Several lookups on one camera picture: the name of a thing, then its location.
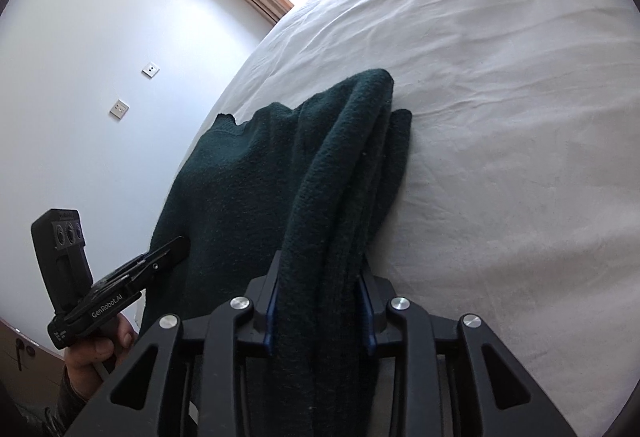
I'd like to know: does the bed with white sheet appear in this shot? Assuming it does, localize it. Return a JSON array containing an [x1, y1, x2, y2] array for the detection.
[[135, 0, 640, 423]]

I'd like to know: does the person's left forearm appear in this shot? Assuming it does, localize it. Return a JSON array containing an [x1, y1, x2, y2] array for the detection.
[[40, 364, 104, 437]]

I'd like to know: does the door with dark handle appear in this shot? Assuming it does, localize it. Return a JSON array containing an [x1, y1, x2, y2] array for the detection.
[[0, 317, 69, 414]]

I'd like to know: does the dark green knit sweater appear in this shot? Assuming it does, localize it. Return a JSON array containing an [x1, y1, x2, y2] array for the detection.
[[137, 68, 414, 437]]

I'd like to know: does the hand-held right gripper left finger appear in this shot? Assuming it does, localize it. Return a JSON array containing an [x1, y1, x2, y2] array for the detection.
[[65, 251, 282, 437]]

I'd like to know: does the person's left hand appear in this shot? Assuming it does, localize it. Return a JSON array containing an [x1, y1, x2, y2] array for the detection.
[[64, 314, 137, 398]]

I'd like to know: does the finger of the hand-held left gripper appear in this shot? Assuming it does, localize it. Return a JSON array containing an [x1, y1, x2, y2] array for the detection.
[[130, 236, 191, 289]]

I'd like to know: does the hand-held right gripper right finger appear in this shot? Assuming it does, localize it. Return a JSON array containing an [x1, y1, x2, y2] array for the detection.
[[356, 269, 579, 437]]

